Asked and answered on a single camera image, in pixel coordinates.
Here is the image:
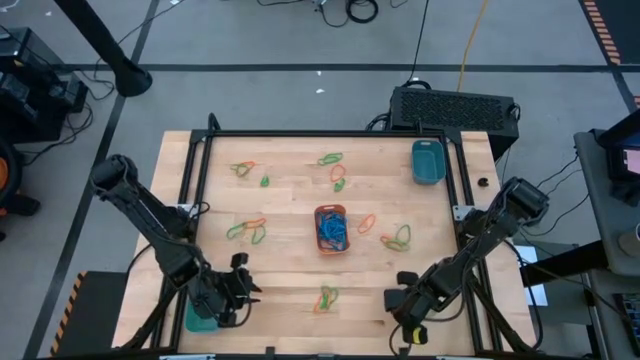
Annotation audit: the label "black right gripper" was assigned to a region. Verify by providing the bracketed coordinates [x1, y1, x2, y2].
[383, 281, 437, 347]

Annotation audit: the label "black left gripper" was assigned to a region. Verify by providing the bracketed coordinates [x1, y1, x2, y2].
[189, 267, 263, 330]

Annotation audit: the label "turquoise plastic basket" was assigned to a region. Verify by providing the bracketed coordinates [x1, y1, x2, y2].
[184, 298, 221, 334]

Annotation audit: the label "orange plastic basket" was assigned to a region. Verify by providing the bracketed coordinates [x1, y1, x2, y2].
[313, 203, 352, 256]

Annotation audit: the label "grey-blue plastic basket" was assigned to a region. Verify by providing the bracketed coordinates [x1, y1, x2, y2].
[410, 139, 448, 186]

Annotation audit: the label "black mat yellow striped edge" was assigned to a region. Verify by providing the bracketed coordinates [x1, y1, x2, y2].
[48, 270, 130, 359]

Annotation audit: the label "black desk beam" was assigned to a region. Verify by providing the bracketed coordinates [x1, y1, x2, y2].
[519, 239, 609, 287]

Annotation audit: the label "black perforated computer case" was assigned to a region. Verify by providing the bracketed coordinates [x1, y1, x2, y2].
[388, 85, 521, 162]

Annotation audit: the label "grey desk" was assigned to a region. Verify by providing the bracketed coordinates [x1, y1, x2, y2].
[572, 128, 640, 279]

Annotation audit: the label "black keyboard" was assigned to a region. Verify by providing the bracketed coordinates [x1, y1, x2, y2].
[612, 291, 640, 347]

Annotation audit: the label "black pole round base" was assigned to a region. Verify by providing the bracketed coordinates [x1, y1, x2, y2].
[52, 0, 154, 99]

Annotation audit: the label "black orange wheeled device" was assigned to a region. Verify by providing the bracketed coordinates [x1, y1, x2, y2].
[0, 138, 42, 242]

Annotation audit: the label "black monitor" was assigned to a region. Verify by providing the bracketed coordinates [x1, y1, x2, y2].
[597, 108, 640, 207]

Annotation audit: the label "black equipment rack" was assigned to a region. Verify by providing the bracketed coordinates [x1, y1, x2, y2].
[0, 27, 90, 145]

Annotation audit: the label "black mat orange stripes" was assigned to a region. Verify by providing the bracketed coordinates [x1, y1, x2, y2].
[578, 0, 640, 67]

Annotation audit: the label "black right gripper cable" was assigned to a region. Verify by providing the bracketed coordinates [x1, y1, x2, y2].
[387, 322, 416, 358]

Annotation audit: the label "yellow hanging cable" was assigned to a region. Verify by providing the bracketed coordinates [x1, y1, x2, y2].
[455, 0, 490, 93]

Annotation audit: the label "black hanging power cable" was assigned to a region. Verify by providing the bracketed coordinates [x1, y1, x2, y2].
[402, 0, 431, 90]

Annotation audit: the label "coiled black cable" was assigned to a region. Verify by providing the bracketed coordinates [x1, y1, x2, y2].
[344, 0, 380, 25]

